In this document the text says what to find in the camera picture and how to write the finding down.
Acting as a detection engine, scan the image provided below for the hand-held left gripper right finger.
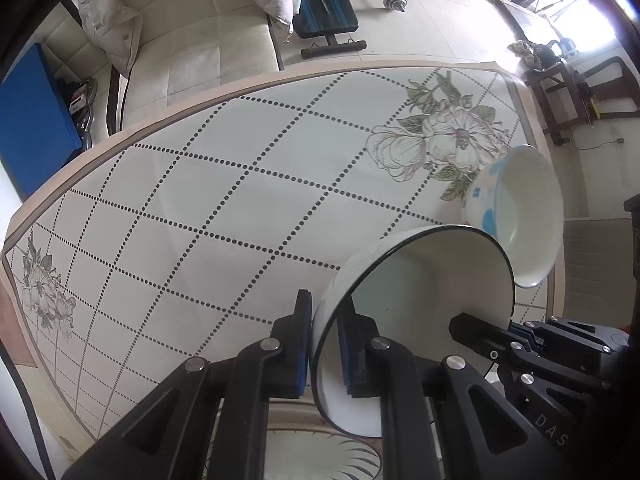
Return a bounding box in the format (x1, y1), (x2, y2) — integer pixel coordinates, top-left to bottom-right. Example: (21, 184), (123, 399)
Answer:
(337, 306), (574, 480)

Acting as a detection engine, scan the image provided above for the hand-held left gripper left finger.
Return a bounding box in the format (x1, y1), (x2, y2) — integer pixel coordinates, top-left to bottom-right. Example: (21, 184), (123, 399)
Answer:
(60, 289), (315, 480)

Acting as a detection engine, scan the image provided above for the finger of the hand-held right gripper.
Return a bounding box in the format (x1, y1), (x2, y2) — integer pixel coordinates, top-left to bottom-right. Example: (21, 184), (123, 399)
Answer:
(510, 321), (552, 357)
(447, 312), (517, 362)

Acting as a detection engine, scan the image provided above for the black rimmed white bowl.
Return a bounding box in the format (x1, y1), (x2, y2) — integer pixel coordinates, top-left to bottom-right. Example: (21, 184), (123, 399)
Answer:
(309, 225), (516, 437)

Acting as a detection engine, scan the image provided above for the floral print white bowl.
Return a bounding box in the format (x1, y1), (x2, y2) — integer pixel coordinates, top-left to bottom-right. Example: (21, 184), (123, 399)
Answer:
(460, 144), (566, 290)

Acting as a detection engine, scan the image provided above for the floral diamond pattern tablecloth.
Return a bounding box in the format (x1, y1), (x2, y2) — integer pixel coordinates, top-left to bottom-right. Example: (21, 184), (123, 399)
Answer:
(2, 60), (569, 453)

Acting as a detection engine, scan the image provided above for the dark wooden chair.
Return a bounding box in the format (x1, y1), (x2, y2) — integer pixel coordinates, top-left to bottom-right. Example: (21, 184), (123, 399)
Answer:
(524, 54), (640, 137)

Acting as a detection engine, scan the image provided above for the dark flat board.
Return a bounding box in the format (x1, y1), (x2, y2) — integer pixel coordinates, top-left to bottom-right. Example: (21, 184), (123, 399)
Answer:
(492, 0), (557, 42)

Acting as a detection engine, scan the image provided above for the cream padded chair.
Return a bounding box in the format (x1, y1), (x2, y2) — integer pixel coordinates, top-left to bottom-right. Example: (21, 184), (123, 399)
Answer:
(37, 0), (119, 136)
(107, 0), (287, 137)

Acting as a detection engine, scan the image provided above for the black weight bench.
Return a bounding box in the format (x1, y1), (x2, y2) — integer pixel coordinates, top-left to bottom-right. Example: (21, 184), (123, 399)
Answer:
(292, 0), (369, 59)

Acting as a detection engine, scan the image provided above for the blue box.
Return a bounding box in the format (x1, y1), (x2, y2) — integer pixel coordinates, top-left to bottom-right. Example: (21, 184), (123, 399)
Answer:
(0, 42), (84, 199)

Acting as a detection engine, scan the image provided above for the white puffer jacket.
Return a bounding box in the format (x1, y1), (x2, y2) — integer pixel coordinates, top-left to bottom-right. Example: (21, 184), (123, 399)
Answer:
(75, 0), (304, 77)

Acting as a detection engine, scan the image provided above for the chrome metal frame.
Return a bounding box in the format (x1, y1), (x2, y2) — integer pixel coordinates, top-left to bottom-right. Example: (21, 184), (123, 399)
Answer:
(69, 77), (97, 152)

